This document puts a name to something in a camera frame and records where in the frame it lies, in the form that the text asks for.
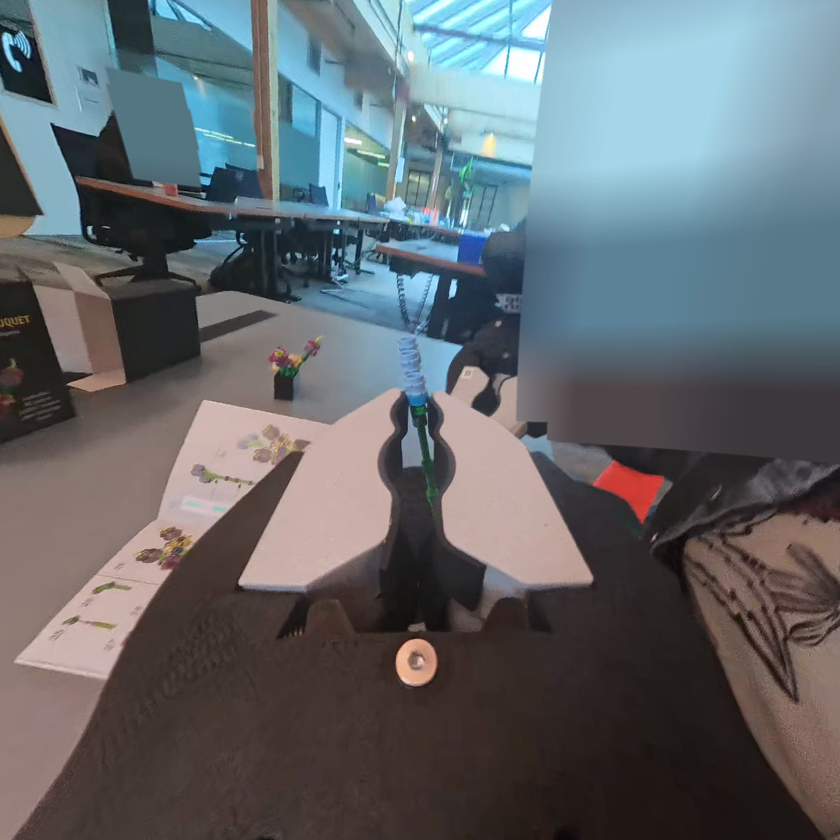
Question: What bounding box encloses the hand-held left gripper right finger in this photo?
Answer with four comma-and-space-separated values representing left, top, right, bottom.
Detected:
428, 392, 595, 601

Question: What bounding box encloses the dark jacket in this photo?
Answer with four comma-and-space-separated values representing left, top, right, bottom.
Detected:
646, 451, 840, 560

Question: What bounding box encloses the green lego flower stem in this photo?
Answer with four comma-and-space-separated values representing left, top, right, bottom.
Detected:
396, 335, 442, 508

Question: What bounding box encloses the black office chair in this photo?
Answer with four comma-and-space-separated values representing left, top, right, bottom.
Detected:
50, 117, 212, 291

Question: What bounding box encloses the long wooden office desk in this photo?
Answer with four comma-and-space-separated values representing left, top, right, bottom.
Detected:
75, 175, 389, 304

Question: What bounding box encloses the red flat object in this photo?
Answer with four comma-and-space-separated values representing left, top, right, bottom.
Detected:
592, 458, 668, 524

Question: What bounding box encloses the white open cardboard box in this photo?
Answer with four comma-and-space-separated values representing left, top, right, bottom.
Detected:
31, 262, 127, 394

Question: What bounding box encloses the black lego set box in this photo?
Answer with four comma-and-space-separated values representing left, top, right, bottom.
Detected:
0, 276, 77, 445

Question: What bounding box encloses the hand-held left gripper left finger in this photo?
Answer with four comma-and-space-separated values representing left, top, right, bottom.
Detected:
238, 388, 405, 601

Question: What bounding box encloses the wooden pillar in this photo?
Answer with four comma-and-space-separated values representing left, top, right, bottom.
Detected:
251, 0, 282, 202

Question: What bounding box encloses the lego instruction booklet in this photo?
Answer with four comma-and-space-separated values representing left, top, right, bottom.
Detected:
14, 399, 337, 681

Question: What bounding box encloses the coiled cable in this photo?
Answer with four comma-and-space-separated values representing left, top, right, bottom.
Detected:
395, 272, 435, 333

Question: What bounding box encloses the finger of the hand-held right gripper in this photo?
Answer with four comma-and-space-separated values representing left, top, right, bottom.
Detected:
484, 374, 530, 439
449, 364, 488, 406

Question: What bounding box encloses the black phone wall sign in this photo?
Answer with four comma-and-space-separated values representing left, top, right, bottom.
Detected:
0, 0, 55, 110

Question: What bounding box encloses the small lego flower pot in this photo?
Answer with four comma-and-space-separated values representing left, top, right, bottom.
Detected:
267, 335, 326, 402

